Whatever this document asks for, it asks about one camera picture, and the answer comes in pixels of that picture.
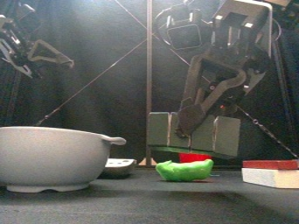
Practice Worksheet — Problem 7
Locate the white plastic bowl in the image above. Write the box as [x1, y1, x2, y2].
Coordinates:
[0, 125, 126, 193]

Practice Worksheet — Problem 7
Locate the red toy block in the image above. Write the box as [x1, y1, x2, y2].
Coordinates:
[177, 152, 213, 164]

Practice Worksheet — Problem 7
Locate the thin diagonal brace rod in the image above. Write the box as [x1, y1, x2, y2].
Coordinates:
[34, 38, 148, 127]
[113, 0, 299, 160]

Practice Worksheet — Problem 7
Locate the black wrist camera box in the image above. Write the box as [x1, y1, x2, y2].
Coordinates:
[153, 4, 204, 51]

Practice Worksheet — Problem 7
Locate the black cloth backdrop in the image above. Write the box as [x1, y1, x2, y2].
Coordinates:
[0, 0, 299, 172]

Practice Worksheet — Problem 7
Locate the vertical metal frame pole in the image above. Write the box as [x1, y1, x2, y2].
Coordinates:
[139, 0, 157, 167]

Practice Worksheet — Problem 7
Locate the bright green toy vegetable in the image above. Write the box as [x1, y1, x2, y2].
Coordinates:
[153, 158, 215, 183]

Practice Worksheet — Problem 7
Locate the white toy stove red top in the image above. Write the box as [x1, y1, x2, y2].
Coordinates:
[240, 158, 299, 190]

